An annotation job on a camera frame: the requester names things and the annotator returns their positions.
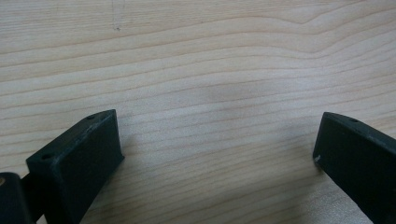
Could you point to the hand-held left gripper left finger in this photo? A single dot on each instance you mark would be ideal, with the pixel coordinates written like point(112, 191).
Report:
point(74, 174)

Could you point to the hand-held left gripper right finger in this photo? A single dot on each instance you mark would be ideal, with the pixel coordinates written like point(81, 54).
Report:
point(358, 165)

